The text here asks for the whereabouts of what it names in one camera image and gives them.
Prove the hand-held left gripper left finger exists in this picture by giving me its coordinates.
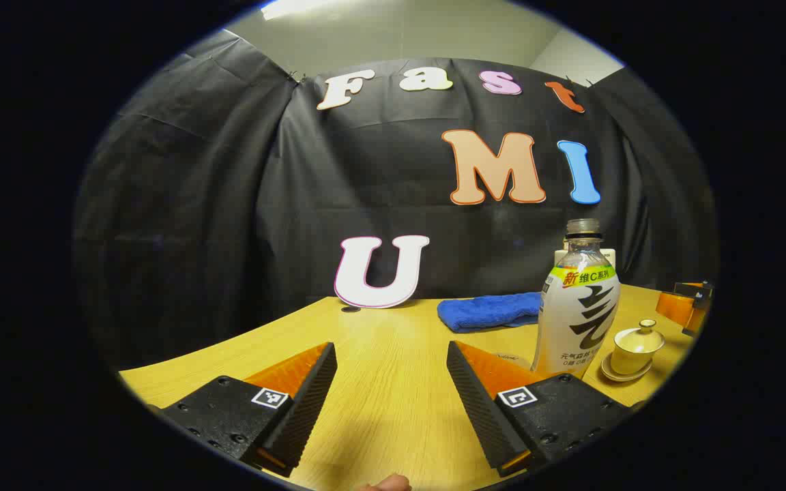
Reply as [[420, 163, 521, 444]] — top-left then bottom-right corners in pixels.
[[151, 341, 338, 478]]

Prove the ceiling light panel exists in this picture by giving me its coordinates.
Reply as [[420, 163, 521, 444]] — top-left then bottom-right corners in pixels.
[[261, 0, 343, 20]]

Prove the clear water bottle white label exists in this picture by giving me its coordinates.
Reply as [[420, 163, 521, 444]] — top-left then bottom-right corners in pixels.
[[532, 218, 620, 379]]

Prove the black backdrop cloth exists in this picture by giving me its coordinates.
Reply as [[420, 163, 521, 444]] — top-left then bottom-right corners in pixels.
[[72, 31, 718, 372]]

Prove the white saucer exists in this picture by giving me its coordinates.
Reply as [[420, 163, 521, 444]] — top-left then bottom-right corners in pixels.
[[600, 355, 655, 383]]

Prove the white toaster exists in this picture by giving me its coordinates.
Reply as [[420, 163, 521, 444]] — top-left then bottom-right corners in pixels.
[[555, 248, 617, 268]]

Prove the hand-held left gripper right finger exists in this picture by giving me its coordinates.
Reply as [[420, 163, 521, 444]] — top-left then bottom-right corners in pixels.
[[446, 340, 636, 478]]

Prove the blue towel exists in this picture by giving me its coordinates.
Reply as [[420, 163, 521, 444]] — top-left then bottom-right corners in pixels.
[[437, 292, 544, 333]]

